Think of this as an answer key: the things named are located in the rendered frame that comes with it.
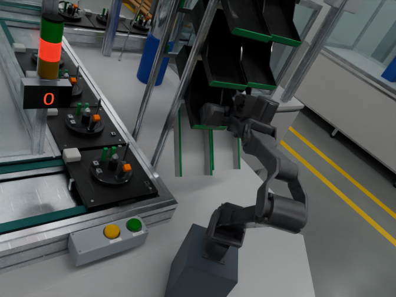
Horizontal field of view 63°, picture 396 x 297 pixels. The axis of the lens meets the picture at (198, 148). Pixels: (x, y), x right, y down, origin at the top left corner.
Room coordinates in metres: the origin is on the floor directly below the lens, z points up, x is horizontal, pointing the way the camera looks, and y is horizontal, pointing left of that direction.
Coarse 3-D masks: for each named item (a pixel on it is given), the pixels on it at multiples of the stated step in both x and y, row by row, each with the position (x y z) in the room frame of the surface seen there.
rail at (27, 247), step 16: (112, 208) 0.65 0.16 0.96; (128, 208) 0.68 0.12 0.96; (144, 208) 0.71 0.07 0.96; (160, 208) 0.73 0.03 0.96; (48, 224) 0.51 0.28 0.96; (64, 224) 0.53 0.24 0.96; (80, 224) 0.56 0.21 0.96; (96, 224) 0.58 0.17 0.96; (144, 224) 0.71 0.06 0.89; (160, 224) 0.76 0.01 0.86; (0, 240) 0.42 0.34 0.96; (16, 240) 0.44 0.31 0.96; (32, 240) 0.45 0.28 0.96; (48, 240) 0.48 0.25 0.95; (64, 240) 0.51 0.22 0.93; (0, 256) 0.40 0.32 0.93; (16, 256) 0.42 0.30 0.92; (32, 256) 0.45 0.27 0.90; (48, 256) 0.48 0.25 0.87; (0, 272) 0.40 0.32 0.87
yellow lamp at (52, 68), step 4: (40, 60) 0.69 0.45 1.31; (44, 60) 0.69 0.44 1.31; (40, 64) 0.69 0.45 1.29; (44, 64) 0.69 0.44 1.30; (48, 64) 0.69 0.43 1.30; (52, 64) 0.70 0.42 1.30; (56, 64) 0.71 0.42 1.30; (40, 68) 0.69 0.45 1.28; (44, 68) 0.69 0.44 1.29; (48, 68) 0.69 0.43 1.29; (52, 68) 0.70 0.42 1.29; (56, 68) 0.71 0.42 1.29; (40, 72) 0.69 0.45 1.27; (44, 72) 0.69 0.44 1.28; (48, 72) 0.69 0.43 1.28; (52, 72) 0.70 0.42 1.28; (56, 72) 0.71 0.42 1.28; (40, 76) 0.69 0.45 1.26; (44, 76) 0.69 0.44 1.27; (48, 76) 0.69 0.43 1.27; (52, 76) 0.70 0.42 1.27; (56, 76) 0.71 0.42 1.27
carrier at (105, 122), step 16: (48, 112) 0.91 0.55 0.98; (64, 112) 0.97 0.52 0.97; (80, 112) 0.99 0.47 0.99; (96, 112) 1.06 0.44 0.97; (64, 128) 0.88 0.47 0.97; (80, 128) 0.90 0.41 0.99; (96, 128) 0.94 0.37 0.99; (112, 128) 1.00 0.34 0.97; (64, 144) 0.81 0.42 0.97; (80, 144) 0.84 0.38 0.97; (96, 144) 0.88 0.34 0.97; (112, 144) 0.91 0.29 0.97
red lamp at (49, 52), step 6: (42, 42) 0.69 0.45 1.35; (48, 42) 0.69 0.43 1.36; (60, 42) 0.72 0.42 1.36; (42, 48) 0.69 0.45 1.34; (48, 48) 0.69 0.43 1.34; (54, 48) 0.70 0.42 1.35; (60, 48) 0.72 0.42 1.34; (42, 54) 0.69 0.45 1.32; (48, 54) 0.69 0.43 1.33; (54, 54) 0.70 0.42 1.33; (60, 54) 0.72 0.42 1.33; (48, 60) 0.69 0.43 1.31; (54, 60) 0.70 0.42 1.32
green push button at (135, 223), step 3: (132, 219) 0.64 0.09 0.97; (135, 219) 0.64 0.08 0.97; (129, 222) 0.62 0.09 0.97; (132, 222) 0.63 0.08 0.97; (135, 222) 0.63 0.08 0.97; (138, 222) 0.64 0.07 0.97; (129, 225) 0.61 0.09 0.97; (132, 225) 0.62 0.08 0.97; (135, 225) 0.62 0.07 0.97; (138, 225) 0.63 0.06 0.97; (129, 228) 0.61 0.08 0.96; (132, 228) 0.61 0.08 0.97; (135, 228) 0.61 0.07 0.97; (138, 228) 0.62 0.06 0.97
